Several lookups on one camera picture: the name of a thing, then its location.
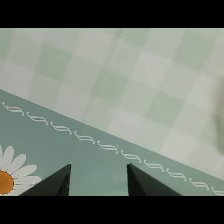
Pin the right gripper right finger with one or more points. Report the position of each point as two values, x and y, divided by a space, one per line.
143 185

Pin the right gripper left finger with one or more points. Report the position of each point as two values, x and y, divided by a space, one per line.
60 183

